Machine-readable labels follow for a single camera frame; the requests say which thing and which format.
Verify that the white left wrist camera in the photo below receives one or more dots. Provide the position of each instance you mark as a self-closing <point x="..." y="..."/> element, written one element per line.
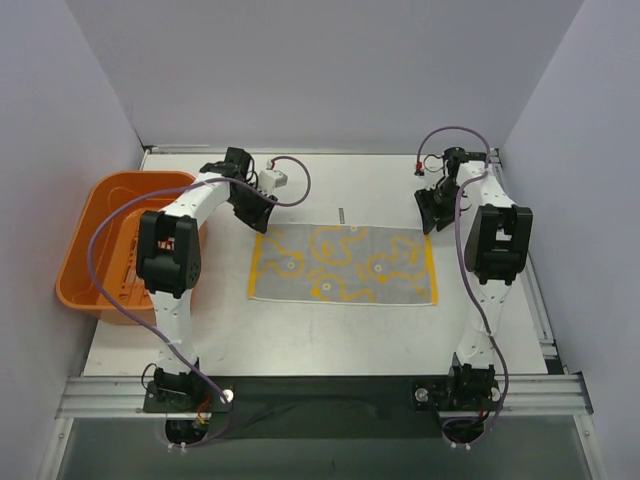
<point x="270" y="180"/>

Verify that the orange plastic basket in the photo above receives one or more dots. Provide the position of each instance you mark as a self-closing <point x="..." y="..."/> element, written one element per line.
<point x="114" y="253"/>

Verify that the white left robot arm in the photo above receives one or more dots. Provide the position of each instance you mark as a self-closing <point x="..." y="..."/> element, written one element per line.
<point x="169" y="260"/>

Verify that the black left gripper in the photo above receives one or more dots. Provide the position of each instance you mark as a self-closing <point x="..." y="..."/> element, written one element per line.
<point x="251" y="204"/>

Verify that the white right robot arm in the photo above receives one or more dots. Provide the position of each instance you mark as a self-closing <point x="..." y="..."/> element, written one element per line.
<point x="491" y="234"/>

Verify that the aluminium front rail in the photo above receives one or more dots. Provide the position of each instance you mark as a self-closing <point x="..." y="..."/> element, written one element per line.
<point x="126" y="397"/>

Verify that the grey yellow towel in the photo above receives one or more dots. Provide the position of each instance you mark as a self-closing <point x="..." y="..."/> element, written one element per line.
<point x="343" y="264"/>

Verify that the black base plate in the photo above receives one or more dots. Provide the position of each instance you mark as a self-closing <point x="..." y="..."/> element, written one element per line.
<point x="309" y="423"/>

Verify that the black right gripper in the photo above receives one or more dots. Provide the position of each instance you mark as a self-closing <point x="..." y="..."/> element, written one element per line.
<point x="438" y="201"/>

